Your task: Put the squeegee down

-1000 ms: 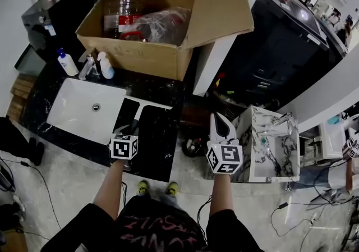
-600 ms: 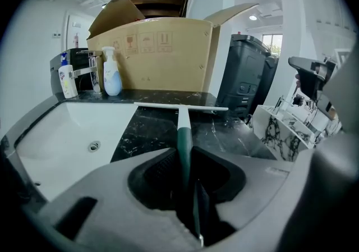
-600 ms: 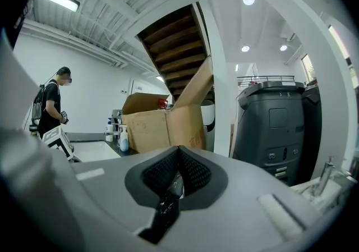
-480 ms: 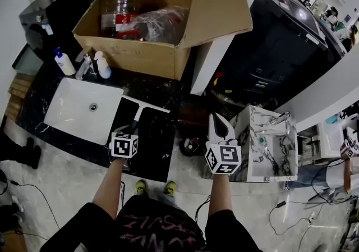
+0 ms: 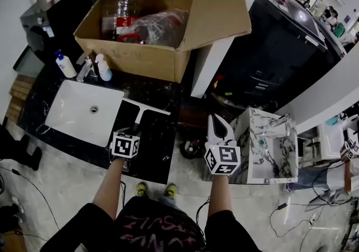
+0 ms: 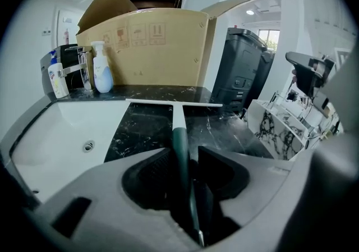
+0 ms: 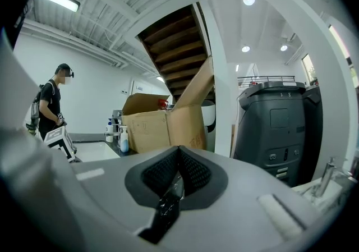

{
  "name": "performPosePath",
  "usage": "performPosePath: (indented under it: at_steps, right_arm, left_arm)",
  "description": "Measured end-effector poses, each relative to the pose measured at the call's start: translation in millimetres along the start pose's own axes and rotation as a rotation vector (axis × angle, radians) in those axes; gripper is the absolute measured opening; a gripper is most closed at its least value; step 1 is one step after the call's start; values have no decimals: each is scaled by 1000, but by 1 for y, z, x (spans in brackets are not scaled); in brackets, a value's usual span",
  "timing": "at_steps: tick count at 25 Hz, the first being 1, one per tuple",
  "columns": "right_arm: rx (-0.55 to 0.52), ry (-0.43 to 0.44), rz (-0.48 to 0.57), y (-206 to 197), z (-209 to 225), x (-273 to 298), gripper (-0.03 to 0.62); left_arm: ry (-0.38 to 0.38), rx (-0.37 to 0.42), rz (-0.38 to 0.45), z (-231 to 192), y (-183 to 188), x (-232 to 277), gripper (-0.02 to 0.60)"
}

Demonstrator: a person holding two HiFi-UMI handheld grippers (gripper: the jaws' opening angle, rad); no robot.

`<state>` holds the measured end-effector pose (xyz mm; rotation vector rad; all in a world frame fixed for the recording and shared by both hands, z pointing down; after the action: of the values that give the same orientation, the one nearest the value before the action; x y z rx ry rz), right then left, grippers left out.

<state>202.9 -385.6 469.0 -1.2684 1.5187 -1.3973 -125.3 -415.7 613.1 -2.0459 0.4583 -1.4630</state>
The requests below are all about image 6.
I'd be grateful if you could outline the white squeegee with green handle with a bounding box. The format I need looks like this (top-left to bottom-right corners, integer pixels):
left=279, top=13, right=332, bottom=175
left=125, top=98, right=224, bottom=246

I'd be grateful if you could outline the white door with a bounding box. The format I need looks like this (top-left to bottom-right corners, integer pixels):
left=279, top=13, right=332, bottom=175
left=57, top=8, right=80, bottom=47

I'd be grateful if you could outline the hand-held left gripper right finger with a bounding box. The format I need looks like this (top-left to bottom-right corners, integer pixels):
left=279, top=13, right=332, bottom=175
left=196, top=145, right=294, bottom=229

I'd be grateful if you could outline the white marble sink cabinet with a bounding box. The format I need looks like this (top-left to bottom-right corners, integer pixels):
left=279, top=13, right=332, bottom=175
left=242, top=98, right=312, bottom=161

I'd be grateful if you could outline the white sink basin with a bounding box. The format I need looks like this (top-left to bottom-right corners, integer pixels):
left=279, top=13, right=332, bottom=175
left=9, top=100, right=133, bottom=204

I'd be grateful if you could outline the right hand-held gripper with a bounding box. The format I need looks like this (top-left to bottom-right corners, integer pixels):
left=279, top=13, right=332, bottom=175
left=285, top=51, right=338, bottom=112

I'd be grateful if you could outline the square chrome faucet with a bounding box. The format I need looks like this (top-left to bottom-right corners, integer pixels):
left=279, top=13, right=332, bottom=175
left=57, top=45, right=95, bottom=92

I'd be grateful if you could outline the white foam pump bottle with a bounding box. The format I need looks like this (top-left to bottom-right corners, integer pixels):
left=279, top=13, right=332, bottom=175
left=90, top=40, right=114, bottom=94

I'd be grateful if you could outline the white soap bottle blue cap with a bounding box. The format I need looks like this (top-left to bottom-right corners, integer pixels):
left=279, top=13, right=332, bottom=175
left=47, top=49, right=71, bottom=99

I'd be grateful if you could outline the large black machine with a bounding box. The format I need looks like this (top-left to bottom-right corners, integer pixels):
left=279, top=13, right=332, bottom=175
left=211, top=27, right=278, bottom=113

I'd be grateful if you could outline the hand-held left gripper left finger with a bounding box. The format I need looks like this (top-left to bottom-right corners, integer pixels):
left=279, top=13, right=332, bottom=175
left=42, top=146, right=183, bottom=249

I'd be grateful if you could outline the open cardboard box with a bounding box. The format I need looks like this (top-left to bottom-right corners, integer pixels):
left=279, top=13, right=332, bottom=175
left=75, top=0, right=259, bottom=88

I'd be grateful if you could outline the black marble table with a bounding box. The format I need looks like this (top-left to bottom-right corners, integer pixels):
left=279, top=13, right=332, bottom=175
left=0, top=84, right=275, bottom=208

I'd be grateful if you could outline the black cabinet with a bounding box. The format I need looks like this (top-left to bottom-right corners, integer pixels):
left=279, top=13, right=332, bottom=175
left=39, top=44, right=86, bottom=97

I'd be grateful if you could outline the round chrome faucet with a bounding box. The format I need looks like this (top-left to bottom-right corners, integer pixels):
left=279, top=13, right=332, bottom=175
left=268, top=90, right=282, bottom=109

